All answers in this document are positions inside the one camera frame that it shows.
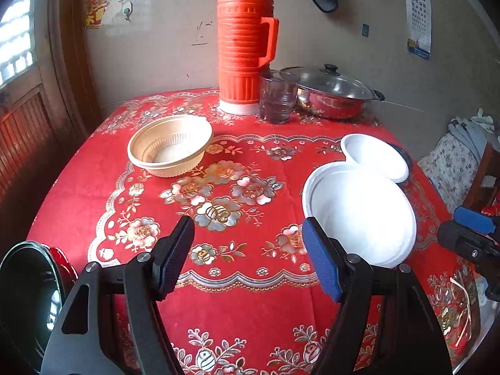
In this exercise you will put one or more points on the beige plastic bowl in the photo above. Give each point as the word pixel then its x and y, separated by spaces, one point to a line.
pixel 168 144

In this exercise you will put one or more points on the steel pot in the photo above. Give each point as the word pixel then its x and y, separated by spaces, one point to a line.
pixel 332 107

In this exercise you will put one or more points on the barred window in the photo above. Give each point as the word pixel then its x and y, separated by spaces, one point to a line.
pixel 17 35

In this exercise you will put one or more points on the floral cushion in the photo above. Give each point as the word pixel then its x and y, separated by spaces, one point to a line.
pixel 449 164

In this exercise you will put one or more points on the eye chart wall poster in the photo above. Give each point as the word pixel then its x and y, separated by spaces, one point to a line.
pixel 418 7

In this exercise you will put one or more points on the grey folded clothes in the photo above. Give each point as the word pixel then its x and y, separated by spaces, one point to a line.
pixel 465 132

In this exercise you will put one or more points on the white wall hook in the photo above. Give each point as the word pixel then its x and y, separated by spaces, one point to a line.
pixel 127 9

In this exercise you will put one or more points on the red thermos flask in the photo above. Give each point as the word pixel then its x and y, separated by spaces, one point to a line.
pixel 238 47

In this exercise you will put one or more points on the wooden chair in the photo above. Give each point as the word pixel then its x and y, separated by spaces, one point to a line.
pixel 488 172

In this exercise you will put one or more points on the dark green bowl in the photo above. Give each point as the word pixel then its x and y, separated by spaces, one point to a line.
pixel 27 281

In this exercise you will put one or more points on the clear glass cup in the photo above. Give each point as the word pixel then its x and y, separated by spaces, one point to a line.
pixel 279 101

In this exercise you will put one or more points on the large white foam bowl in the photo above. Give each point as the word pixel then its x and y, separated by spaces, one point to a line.
pixel 363 211

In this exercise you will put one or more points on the small green wall sticker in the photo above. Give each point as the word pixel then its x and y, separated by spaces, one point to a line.
pixel 365 30

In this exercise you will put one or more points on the glass pot lid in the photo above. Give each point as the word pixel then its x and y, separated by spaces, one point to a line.
pixel 336 84

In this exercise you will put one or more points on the small white foam bowl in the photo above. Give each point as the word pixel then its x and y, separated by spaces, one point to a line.
pixel 379 156

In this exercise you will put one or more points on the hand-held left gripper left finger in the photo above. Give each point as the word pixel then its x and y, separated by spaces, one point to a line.
pixel 175 258

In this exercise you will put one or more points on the red gold wall decoration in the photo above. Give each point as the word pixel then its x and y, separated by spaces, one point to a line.
pixel 97 7

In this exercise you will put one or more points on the red floral tablecloth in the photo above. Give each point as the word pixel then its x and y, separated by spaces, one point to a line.
pixel 254 320

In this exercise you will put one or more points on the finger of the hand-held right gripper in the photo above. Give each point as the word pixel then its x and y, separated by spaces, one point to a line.
pixel 474 220
pixel 465 240

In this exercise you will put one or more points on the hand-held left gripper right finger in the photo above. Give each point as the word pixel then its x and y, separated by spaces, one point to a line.
pixel 324 261

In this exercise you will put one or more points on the brown wooden door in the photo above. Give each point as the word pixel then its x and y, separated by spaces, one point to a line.
pixel 23 132

